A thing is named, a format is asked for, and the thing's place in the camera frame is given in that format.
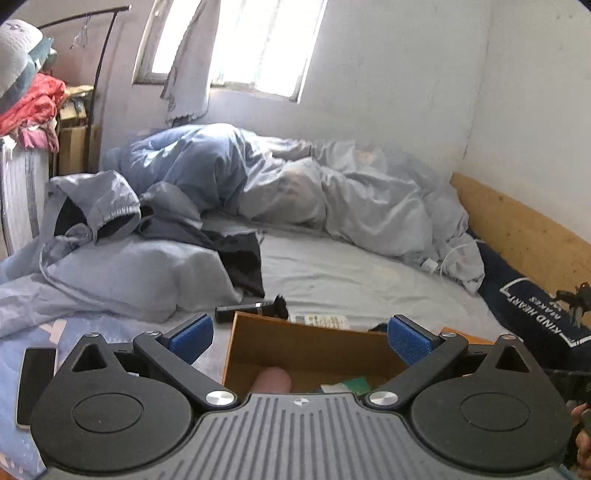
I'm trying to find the grey blue duvet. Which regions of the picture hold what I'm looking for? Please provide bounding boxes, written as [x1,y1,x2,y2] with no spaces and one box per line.
[100,123,485,293]

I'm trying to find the grey jacket with hood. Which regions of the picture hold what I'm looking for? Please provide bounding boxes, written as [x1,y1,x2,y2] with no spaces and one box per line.
[37,170,202,261]

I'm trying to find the pink cylindrical object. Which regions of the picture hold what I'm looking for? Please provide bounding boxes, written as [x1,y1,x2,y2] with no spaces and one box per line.
[250,367,293,394]

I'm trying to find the red clothes pile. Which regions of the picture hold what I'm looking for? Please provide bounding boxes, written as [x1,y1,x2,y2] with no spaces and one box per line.
[1,73,67,153]

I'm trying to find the grey hanging curtain cloth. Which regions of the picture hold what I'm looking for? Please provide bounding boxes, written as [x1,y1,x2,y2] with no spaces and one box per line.
[160,0,221,127]

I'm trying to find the white grey pillows stack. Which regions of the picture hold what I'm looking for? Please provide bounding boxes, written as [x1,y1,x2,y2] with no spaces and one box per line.
[0,19,53,114]

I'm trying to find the black clothes rail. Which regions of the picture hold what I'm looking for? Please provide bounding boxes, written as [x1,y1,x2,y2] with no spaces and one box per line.
[38,5,132,171]

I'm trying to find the wooden headboard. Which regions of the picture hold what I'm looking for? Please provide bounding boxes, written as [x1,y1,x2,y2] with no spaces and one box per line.
[451,172,590,295]

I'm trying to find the white radiator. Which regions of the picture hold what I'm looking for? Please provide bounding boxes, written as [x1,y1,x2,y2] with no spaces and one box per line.
[1,136,52,258]

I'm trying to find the window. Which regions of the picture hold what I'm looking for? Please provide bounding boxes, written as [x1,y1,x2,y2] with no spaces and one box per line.
[134,1,327,102]

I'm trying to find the black shaving brush handle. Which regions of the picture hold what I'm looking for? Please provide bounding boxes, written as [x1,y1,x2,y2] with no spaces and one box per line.
[214,295,290,324]

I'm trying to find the brown cardboard boxes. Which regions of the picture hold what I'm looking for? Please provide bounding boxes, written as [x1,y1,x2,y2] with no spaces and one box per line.
[56,85,101,175]

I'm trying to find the white charger with cable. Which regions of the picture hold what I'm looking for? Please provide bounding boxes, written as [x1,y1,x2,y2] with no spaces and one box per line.
[420,240,477,278]

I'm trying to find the white remote control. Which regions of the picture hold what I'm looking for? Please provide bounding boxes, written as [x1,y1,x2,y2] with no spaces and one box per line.
[288,313,351,330]

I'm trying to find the light blue bed sheet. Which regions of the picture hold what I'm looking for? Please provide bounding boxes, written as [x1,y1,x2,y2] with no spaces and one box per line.
[1,228,506,479]

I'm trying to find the person's right hand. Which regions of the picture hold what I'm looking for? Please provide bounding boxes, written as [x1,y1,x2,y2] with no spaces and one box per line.
[571,404,591,479]

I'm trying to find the open orange cardboard box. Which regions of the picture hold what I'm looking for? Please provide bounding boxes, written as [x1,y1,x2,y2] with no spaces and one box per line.
[221,311,495,399]

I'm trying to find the green white packet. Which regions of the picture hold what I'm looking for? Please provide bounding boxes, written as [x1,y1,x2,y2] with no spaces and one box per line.
[320,377,372,396]

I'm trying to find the black garment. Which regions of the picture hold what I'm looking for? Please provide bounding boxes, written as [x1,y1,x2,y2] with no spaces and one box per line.
[137,215,266,298]

